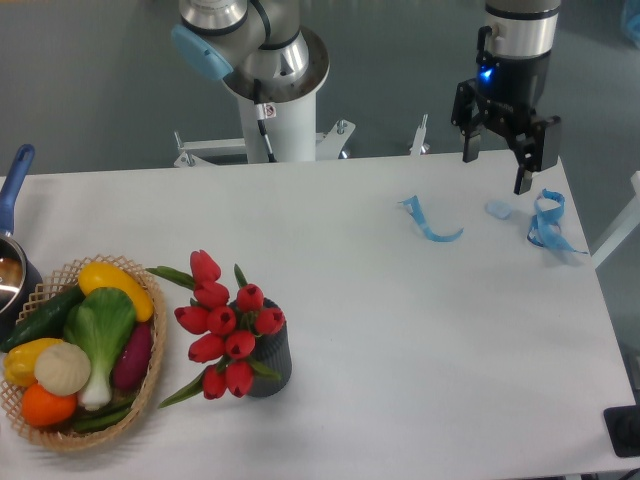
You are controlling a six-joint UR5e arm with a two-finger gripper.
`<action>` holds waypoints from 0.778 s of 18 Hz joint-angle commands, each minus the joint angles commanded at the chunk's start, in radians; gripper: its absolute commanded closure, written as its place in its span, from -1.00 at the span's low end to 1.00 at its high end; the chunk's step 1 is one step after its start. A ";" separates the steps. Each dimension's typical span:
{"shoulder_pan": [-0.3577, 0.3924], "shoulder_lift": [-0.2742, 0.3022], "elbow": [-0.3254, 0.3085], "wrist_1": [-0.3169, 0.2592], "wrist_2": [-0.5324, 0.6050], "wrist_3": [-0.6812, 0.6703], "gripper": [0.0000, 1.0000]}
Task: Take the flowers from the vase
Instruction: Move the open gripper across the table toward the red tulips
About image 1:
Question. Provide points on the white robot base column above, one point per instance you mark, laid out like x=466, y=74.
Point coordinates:
x=290, y=127

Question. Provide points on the white metal frame bracket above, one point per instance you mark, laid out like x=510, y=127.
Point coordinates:
x=329, y=146

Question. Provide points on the tangled blue ribbon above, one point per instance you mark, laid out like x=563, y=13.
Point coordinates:
x=545, y=229

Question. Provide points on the red tulip bouquet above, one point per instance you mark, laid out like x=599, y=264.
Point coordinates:
x=209, y=317

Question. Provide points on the green bean pods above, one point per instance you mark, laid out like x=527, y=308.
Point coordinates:
x=103, y=418

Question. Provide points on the dark green cucumber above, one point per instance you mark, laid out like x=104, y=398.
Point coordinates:
x=46, y=321

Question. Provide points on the light blue bottle cap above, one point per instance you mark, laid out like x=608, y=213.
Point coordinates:
x=498, y=209

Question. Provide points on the dark grey ribbed vase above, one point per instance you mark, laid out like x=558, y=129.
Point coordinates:
x=259, y=361

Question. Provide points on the white frame post right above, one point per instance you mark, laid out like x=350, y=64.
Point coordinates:
x=619, y=229

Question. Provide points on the blue ribbon strip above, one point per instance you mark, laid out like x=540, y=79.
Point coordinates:
x=413, y=207

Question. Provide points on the silver robot arm with gripper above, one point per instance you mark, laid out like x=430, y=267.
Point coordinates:
x=521, y=28

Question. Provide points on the yellow bell pepper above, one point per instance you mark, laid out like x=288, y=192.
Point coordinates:
x=19, y=363

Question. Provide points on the purple sweet potato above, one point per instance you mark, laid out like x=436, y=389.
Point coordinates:
x=131, y=367

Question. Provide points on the silver robot arm blue cap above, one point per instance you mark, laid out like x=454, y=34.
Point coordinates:
x=274, y=67

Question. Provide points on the blue handled saucepan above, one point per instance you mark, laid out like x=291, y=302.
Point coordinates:
x=19, y=276

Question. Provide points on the black device at table edge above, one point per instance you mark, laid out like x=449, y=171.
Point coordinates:
x=622, y=424

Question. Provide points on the green bok choy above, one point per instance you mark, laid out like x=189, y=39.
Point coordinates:
x=101, y=326

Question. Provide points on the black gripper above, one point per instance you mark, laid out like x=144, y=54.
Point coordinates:
x=502, y=98

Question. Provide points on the orange fruit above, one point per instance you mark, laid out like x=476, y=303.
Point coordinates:
x=40, y=408

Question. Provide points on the woven wicker basket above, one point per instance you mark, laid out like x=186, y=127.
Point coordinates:
x=68, y=439

